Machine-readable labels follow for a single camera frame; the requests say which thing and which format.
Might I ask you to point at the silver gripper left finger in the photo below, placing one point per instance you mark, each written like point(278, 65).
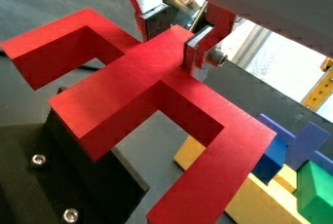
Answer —
point(153, 17)

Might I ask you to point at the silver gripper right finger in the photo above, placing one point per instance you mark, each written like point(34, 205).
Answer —
point(201, 54)

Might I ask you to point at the red E-shaped block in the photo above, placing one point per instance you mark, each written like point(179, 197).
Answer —
point(141, 82)

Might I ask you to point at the yellow base board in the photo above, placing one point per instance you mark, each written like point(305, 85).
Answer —
point(266, 203)

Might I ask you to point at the dark blue bar block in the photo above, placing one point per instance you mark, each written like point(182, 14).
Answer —
point(272, 161)

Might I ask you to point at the purple cross block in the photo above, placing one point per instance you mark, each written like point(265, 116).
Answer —
point(302, 144)

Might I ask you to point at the green bar block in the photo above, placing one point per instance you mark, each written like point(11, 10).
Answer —
point(314, 194)

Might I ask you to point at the yellow perforated frame rail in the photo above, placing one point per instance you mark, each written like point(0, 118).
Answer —
point(322, 88)

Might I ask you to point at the black angle bracket stand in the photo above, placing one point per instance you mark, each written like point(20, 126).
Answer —
point(52, 185)

